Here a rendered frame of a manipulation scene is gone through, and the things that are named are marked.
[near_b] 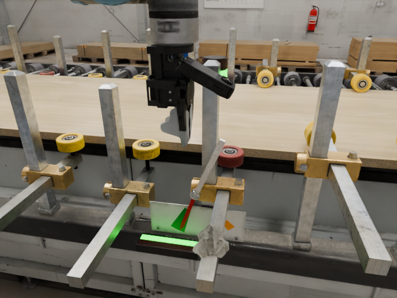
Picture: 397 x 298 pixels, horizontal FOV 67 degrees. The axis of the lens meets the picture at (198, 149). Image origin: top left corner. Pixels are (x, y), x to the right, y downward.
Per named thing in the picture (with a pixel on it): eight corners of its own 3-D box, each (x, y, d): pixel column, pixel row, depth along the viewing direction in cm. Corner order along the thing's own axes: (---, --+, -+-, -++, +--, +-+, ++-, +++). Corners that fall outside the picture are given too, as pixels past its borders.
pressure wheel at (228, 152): (240, 192, 86) (243, 156, 81) (212, 189, 87) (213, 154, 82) (242, 178, 93) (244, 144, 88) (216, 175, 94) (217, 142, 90)
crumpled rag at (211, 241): (227, 262, 55) (228, 252, 54) (190, 256, 56) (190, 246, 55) (231, 229, 62) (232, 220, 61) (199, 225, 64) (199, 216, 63)
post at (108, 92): (130, 243, 91) (111, 85, 70) (120, 242, 91) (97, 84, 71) (135, 235, 94) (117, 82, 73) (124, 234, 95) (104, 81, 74)
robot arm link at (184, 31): (202, 16, 58) (192, 19, 50) (202, 43, 61) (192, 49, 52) (158, 16, 60) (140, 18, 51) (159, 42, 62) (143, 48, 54)
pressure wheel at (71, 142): (92, 169, 98) (86, 136, 93) (67, 177, 94) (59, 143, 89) (84, 160, 104) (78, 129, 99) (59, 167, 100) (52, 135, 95)
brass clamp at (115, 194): (149, 209, 82) (147, 193, 80) (103, 203, 84) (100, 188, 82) (156, 196, 88) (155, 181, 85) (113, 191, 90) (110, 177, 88)
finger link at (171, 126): (163, 144, 67) (161, 104, 63) (189, 146, 66) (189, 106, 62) (159, 150, 64) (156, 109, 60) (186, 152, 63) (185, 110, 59)
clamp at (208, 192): (242, 206, 76) (243, 189, 74) (190, 200, 79) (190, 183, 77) (243, 193, 81) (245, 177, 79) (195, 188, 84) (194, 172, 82)
